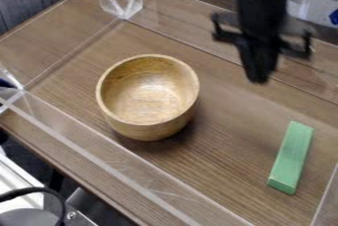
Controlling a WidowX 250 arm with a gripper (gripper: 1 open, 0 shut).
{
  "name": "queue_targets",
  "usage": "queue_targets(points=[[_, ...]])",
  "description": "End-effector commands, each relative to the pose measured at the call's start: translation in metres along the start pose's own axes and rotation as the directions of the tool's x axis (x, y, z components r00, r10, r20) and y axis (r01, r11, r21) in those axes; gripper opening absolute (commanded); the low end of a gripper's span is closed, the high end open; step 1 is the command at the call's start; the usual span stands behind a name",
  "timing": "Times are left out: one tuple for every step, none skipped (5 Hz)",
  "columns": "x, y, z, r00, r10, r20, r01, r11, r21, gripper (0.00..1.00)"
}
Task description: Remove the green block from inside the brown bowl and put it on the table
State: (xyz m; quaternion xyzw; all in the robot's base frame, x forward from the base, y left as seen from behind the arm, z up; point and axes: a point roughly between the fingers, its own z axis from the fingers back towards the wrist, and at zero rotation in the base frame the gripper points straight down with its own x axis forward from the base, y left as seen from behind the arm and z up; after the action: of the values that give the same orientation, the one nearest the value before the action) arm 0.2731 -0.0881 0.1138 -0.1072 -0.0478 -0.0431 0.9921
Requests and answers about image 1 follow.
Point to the grey metal bracket with screw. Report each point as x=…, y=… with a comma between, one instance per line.
x=58, y=207

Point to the green rectangular block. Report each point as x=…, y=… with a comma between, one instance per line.
x=288, y=167

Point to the clear acrylic corner bracket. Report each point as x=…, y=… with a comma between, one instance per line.
x=124, y=9

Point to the clear acrylic bracket left edge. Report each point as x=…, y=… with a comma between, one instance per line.
x=11, y=89

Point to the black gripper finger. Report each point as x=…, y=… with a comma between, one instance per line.
x=251, y=57
x=272, y=52

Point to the blue object at right edge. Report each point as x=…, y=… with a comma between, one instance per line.
x=333, y=17

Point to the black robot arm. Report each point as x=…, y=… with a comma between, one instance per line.
x=268, y=10

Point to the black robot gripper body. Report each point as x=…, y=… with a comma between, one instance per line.
x=292, y=33

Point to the brown wooden bowl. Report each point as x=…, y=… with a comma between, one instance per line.
x=148, y=95

